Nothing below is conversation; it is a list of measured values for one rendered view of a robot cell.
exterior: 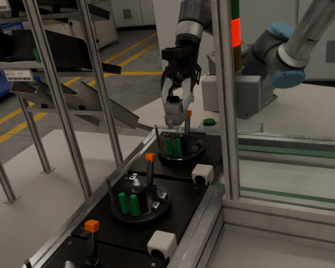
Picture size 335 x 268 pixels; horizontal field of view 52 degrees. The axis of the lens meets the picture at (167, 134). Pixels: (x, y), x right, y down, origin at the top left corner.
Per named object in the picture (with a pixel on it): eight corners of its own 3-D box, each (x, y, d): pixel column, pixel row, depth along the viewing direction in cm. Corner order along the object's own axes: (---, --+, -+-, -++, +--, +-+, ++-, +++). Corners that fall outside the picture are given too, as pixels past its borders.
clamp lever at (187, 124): (185, 134, 105) (185, 109, 104) (191, 135, 104) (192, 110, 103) (180, 135, 102) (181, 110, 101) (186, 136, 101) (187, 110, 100)
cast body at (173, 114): (174, 115, 100) (170, 93, 96) (188, 116, 98) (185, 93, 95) (162, 128, 93) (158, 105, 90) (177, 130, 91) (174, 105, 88)
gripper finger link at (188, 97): (199, 114, 96) (197, 83, 98) (192, 108, 91) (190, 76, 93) (188, 116, 97) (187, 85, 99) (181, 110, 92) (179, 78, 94)
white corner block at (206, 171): (198, 175, 93) (197, 162, 91) (214, 177, 91) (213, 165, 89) (192, 185, 89) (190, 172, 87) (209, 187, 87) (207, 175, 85)
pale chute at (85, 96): (107, 124, 122) (110, 112, 123) (135, 129, 115) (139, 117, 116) (45, 92, 99) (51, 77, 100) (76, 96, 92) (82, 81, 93)
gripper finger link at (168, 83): (172, 115, 99) (183, 85, 100) (164, 109, 94) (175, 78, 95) (163, 112, 101) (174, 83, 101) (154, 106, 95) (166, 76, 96)
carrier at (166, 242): (125, 179, 96) (116, 140, 90) (207, 191, 86) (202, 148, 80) (72, 240, 77) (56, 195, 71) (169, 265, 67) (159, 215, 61)
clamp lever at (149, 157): (148, 182, 85) (148, 152, 84) (155, 184, 84) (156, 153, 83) (141, 186, 81) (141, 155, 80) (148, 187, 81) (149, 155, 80)
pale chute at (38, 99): (73, 122, 129) (77, 110, 129) (98, 126, 121) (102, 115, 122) (8, 91, 106) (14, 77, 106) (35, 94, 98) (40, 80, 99)
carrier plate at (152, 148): (162, 136, 116) (161, 130, 115) (232, 142, 106) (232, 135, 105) (128, 176, 97) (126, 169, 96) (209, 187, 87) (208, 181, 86)
